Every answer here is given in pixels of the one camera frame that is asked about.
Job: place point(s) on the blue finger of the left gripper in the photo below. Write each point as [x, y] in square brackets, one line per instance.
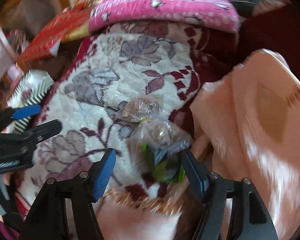
[24, 112]

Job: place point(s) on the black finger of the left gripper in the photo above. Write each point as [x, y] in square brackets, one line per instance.
[43, 131]

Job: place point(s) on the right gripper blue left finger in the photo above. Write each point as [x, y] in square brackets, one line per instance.
[100, 173]

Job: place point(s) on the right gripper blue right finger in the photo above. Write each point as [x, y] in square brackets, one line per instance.
[196, 173]

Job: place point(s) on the green snack packet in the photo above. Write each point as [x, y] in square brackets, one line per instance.
[164, 168]

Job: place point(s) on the clear bag of brown nuts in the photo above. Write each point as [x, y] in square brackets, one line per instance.
[154, 138]

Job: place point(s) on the green striped white tray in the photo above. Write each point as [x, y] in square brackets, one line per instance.
[31, 89]

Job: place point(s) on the red patterned tablecloth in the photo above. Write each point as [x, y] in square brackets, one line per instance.
[65, 27]

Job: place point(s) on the floral plush blanket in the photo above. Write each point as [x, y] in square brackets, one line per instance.
[126, 60]

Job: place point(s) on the pink penguin pillow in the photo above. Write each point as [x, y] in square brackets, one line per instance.
[215, 14]

